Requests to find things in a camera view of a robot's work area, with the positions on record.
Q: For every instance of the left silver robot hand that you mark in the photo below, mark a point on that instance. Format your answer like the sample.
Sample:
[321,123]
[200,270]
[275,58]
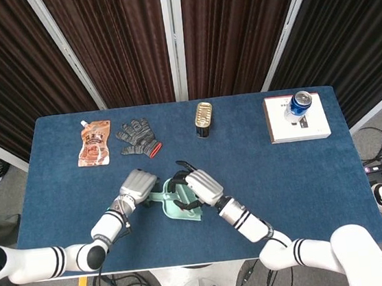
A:
[139,185]

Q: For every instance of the brown pleated curtain panel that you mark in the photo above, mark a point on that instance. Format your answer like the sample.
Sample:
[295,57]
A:
[3,67]
[232,24]
[113,38]
[354,27]

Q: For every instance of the mint green hand brush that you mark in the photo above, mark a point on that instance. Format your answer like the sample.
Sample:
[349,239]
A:
[185,195]

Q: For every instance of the black gold tin can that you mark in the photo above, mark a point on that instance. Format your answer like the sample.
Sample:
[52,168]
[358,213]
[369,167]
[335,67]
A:
[204,117]

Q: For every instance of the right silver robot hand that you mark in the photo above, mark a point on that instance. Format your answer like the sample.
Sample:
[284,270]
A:
[204,186]

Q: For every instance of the mint green plastic dustpan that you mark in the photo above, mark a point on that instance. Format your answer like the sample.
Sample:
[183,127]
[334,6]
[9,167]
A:
[178,215]

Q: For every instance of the blue fabric table cover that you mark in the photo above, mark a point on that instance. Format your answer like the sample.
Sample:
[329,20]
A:
[286,191]

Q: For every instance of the blue white drink can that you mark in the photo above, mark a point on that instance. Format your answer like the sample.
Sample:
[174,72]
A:
[297,106]

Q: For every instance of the white flat cardboard box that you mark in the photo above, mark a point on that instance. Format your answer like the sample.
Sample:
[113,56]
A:
[279,126]

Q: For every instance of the orange spout pouch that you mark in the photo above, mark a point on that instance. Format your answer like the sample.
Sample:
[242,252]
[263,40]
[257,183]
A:
[94,143]

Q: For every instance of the grey knit work glove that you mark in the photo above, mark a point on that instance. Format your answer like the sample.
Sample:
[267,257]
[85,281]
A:
[135,139]

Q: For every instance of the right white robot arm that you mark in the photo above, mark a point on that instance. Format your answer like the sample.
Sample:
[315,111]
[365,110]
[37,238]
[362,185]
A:
[245,223]

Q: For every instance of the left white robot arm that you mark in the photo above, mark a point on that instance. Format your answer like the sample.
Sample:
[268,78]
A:
[107,228]

